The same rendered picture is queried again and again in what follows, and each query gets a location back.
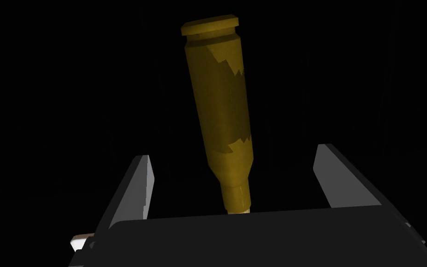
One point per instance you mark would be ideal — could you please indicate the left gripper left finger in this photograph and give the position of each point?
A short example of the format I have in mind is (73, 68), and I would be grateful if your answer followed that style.
(134, 193)

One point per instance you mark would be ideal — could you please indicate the yellow bottle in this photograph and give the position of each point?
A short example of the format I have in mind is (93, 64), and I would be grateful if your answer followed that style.
(222, 111)

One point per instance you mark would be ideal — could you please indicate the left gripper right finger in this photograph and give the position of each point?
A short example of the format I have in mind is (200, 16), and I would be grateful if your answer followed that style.
(341, 181)

